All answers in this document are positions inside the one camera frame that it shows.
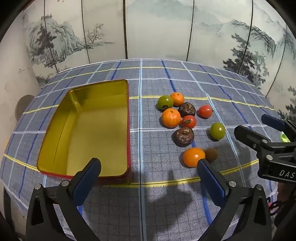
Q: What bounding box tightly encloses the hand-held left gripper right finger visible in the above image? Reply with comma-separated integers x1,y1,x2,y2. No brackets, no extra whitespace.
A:
196,159,274,241

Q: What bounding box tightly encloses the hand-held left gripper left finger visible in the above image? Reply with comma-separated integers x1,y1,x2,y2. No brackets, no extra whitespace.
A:
25,158,102,241

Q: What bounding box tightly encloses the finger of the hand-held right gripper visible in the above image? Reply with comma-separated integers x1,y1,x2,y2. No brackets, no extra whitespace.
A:
234,125,296,154
261,114,296,142

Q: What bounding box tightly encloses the red and gold tin box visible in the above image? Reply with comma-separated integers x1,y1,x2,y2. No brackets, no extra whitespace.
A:
37,79,131,180

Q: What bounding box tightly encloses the red tomato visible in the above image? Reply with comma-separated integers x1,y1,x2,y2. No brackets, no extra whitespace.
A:
181,115,197,129
198,105,213,118

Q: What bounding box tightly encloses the orange mandarin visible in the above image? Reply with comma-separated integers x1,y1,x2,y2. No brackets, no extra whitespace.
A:
161,108,181,128
170,92,185,107

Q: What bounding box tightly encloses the green tomato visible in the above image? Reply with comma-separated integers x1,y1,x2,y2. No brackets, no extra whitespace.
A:
157,95,174,111
209,122,226,140

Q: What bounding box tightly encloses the brown kiwi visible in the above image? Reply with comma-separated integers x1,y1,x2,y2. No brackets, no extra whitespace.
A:
204,148,218,163

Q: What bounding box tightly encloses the smooth orange fruit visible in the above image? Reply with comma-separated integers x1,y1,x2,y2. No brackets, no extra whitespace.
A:
183,148,206,168

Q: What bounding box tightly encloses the dark wrinkled passion fruit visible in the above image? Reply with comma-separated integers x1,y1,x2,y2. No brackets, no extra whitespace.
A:
174,127,195,147
178,102,196,118

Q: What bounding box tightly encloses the grey plaid tablecloth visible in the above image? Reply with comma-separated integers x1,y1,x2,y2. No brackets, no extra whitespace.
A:
0,58,285,241

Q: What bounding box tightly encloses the painted folding screen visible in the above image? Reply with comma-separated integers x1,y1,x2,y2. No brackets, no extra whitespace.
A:
22,0,296,121

